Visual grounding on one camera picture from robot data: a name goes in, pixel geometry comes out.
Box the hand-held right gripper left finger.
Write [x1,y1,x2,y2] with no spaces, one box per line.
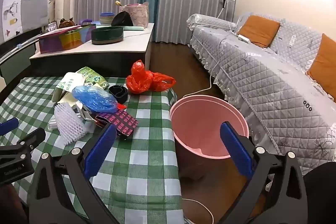
[26,123,121,224]

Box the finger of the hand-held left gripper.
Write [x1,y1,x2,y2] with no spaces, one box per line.
[0,118,19,136]
[0,128,46,155]

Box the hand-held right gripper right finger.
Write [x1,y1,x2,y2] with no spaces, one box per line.
[220,121,308,224]

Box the purple patterned packet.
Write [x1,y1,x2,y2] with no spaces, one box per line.
[96,109,138,138]

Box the blue plastic bag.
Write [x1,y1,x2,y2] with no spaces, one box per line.
[72,86,118,113]

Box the pink plastic bin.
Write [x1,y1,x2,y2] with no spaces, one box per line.
[170,94,249,182]

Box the cream snack packet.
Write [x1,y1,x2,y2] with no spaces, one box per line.
[56,91,79,109]

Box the white tissue packet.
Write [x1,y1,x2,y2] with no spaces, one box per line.
[52,72,84,102]

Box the green snack packet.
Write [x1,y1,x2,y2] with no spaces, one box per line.
[76,67,109,89]

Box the red plastic bag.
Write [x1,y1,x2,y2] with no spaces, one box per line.
[126,60,176,94]

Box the silver foil wrapper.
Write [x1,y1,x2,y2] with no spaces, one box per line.
[75,105,99,126]

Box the green checked tablecloth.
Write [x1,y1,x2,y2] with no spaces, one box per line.
[0,76,183,224]

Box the dark television cabinet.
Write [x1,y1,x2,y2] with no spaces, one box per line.
[0,30,40,83]

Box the sofa with grey quilted cover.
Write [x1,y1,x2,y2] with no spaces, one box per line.
[186,13,336,177]

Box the person's dark trouser leg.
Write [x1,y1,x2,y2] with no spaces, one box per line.
[303,161,336,224]

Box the colourful storage box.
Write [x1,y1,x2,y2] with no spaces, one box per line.
[37,25,96,54]

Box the white-top coffee table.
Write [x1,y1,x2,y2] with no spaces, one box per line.
[29,22,155,77]

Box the dark green round box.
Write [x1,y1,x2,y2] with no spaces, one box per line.
[91,26,124,45]

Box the brown teapot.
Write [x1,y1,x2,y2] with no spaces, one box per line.
[58,17,74,29]

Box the television with grey cover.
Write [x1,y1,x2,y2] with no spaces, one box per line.
[0,0,49,42]

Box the orange cushion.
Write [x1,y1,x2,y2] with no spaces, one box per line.
[236,15,281,48]
[307,33,336,97]

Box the black hat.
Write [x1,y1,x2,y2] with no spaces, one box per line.
[111,11,134,27]

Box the pink quilted basket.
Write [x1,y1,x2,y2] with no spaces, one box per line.
[119,2,150,27]

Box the white cable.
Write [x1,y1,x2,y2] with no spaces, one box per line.
[182,17,242,98]
[182,198,214,224]

